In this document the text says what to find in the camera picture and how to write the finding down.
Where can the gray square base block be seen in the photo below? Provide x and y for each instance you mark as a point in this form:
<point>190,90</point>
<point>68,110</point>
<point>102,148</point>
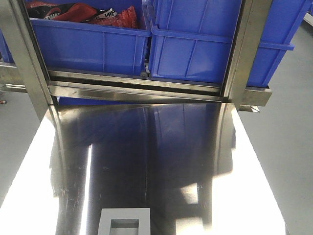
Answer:
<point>126,221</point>

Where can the blue bin on rack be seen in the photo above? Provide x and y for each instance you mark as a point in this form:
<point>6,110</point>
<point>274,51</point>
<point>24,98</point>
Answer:
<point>191,39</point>

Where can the blue bin with red bags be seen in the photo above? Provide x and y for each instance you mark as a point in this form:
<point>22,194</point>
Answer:
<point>94,47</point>

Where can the blue bin far right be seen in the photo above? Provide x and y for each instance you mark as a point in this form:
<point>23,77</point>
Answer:
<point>283,21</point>

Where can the red and black bag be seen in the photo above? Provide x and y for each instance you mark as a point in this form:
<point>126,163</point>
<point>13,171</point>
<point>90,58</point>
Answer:
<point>82,13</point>

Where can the stainless steel rack frame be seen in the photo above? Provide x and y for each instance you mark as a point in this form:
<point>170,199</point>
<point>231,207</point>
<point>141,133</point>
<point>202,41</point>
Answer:
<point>29,73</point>

